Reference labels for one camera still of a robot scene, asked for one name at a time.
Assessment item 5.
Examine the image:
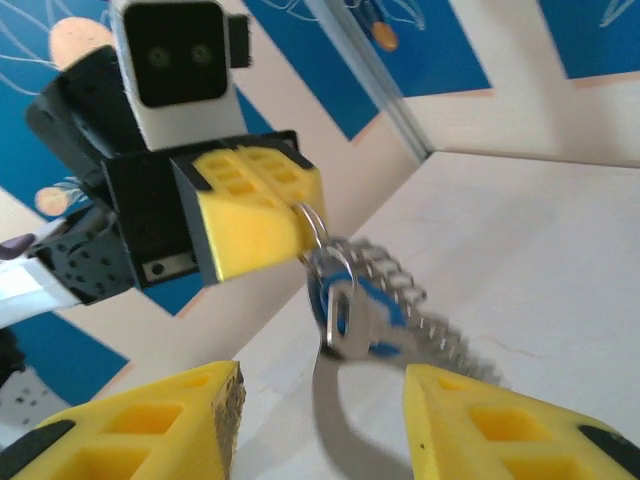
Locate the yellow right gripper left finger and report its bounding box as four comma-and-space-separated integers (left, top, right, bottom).
0, 360, 248, 480

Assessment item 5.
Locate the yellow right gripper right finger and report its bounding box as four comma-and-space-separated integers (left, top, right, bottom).
404, 363, 640, 480

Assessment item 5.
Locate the silver key with blue cover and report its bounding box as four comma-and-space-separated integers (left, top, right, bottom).
307, 249, 407, 362

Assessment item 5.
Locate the silver carabiner keyring with chain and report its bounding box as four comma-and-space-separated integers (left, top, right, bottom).
297, 199, 504, 480

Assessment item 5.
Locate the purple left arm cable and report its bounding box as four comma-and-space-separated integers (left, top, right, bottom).
0, 233, 37, 262

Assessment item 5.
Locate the aluminium frame post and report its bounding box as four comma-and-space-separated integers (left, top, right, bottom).
312, 0, 437, 162

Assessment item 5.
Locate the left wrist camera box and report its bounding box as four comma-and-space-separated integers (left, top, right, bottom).
108, 0, 251, 151

